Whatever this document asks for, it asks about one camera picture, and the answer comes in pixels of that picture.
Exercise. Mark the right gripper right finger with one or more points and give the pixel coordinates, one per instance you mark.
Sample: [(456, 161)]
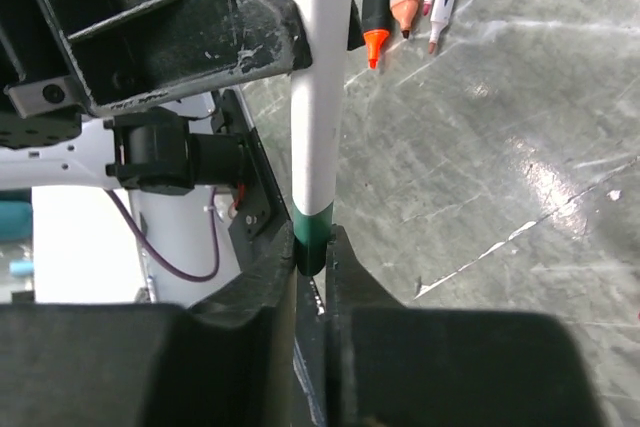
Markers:
[(387, 364)]

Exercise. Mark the dark green marker cap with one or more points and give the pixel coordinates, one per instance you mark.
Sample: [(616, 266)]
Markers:
[(312, 233)]

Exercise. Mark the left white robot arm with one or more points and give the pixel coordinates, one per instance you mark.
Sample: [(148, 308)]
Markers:
[(180, 174)]

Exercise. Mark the black orange highlighter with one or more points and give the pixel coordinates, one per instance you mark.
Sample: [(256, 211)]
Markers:
[(377, 24)]

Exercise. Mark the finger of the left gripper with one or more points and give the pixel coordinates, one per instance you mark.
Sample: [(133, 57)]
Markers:
[(355, 32), (110, 56)]

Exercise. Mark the black base bar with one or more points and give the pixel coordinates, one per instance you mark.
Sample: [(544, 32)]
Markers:
[(260, 209)]

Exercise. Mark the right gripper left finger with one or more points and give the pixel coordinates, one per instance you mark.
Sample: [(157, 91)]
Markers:
[(226, 361)]

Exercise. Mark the green capped marker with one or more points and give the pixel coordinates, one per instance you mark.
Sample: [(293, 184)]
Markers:
[(316, 104)]

